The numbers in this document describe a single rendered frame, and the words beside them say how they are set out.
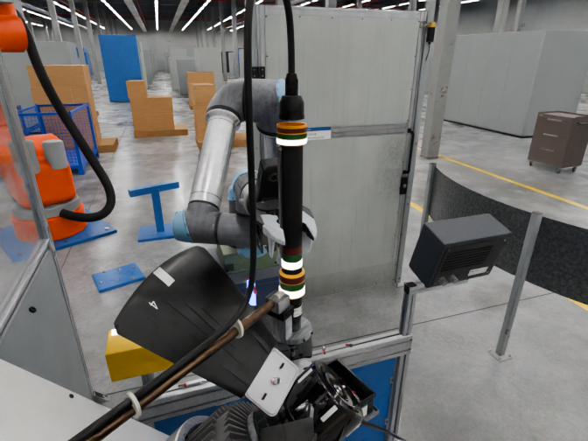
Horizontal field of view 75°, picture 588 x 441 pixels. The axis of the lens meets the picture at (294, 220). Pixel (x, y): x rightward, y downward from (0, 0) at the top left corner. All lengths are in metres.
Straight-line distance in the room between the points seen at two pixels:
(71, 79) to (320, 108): 6.51
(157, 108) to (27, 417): 9.35
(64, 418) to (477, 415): 2.10
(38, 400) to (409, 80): 2.60
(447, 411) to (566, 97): 9.47
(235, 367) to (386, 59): 2.33
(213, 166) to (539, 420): 2.16
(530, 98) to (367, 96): 7.89
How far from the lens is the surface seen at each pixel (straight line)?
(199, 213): 0.90
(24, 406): 0.67
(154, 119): 9.85
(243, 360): 0.65
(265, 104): 1.06
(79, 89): 8.52
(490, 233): 1.35
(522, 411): 2.59
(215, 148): 0.99
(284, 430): 0.44
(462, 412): 2.45
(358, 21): 2.62
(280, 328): 0.67
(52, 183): 4.43
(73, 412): 0.70
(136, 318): 0.60
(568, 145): 7.40
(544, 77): 10.51
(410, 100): 2.86
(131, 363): 1.11
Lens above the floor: 1.74
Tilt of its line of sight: 23 degrees down
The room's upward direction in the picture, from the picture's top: straight up
